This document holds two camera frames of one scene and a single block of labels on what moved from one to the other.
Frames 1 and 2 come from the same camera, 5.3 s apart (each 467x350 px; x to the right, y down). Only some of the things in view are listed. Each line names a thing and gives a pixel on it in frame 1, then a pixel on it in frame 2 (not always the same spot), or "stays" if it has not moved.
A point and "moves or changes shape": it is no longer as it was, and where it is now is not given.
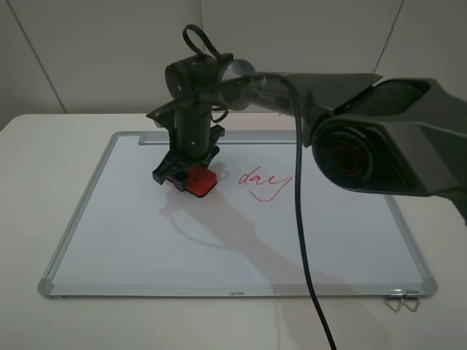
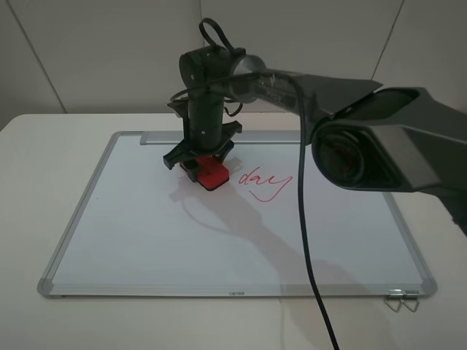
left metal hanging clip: (395, 292) stays
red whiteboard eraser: (200, 180) moves or changes shape
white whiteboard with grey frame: (127, 235) stays
